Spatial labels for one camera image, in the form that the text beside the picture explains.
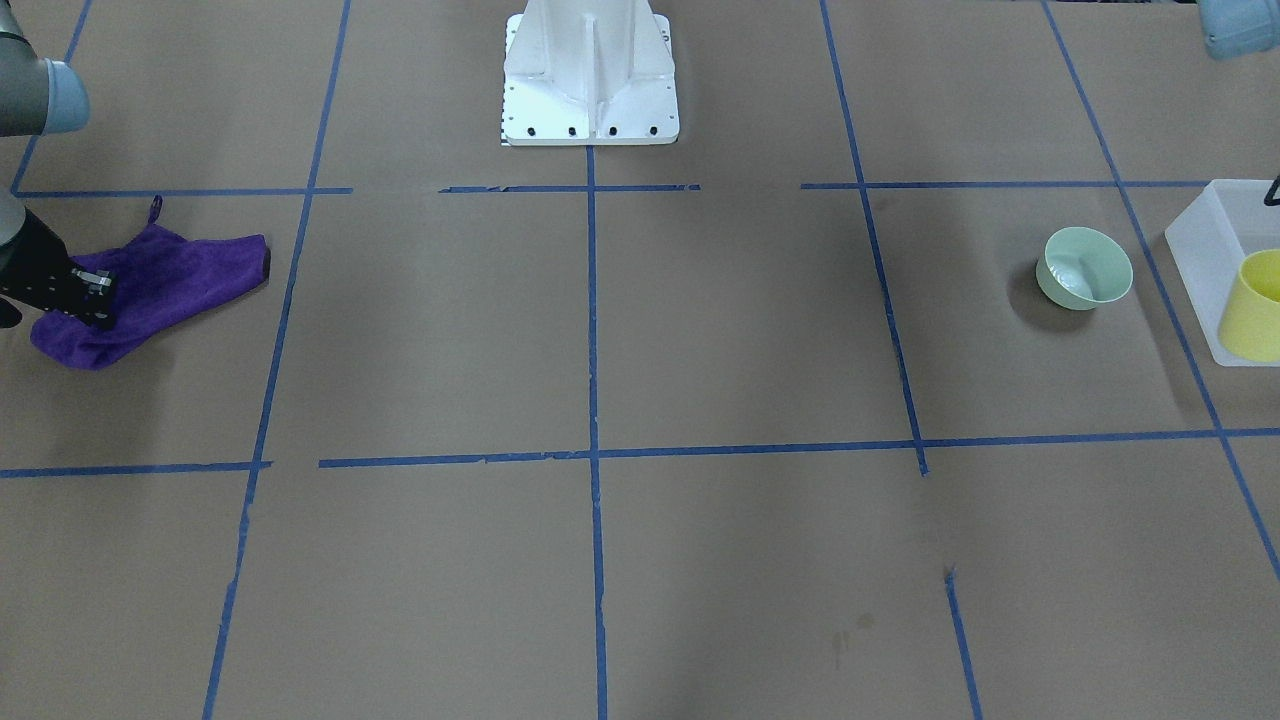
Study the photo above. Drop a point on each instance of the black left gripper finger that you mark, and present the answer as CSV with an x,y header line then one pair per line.
x,y
1272,195

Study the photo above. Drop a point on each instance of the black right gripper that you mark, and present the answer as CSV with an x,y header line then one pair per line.
x,y
38,262

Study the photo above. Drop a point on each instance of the yellow plastic cup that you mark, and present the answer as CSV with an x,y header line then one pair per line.
x,y
1249,324

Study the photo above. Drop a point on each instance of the purple cloth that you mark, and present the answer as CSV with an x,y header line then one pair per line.
x,y
158,280

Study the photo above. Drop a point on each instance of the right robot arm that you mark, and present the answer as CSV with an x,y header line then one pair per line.
x,y
41,96

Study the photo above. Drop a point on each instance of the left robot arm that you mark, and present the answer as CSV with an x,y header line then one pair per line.
x,y
1237,28

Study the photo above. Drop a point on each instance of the clear plastic bin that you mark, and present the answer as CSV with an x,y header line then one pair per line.
x,y
1209,241

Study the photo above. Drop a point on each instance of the mint green bowl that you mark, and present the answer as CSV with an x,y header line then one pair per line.
x,y
1081,269

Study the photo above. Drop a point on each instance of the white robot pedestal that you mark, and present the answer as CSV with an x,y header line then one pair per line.
x,y
589,73

